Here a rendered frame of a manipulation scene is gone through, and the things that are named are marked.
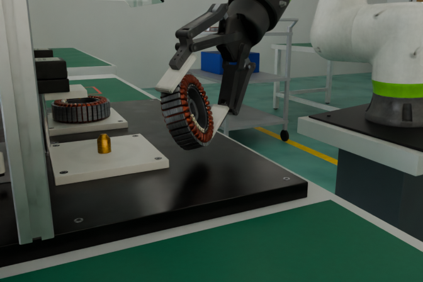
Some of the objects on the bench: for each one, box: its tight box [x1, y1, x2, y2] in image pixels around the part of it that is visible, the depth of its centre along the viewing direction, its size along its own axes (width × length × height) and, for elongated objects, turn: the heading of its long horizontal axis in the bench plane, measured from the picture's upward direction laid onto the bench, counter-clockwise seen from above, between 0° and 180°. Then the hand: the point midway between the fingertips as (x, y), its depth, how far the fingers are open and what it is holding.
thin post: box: [39, 94, 51, 156], centre depth 59 cm, size 2×2×10 cm
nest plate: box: [41, 108, 128, 137], centre depth 79 cm, size 15×15×1 cm
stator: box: [161, 71, 214, 150], centre depth 57 cm, size 4×11×11 cm
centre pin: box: [97, 133, 111, 154], centre depth 58 cm, size 2×2×3 cm
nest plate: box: [48, 133, 169, 186], centre depth 58 cm, size 15×15×1 cm
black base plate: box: [0, 99, 308, 268], centre depth 68 cm, size 47×64×2 cm
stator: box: [51, 95, 111, 123], centre depth 79 cm, size 11×11×4 cm
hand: (189, 107), depth 57 cm, fingers closed on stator, 11 cm apart
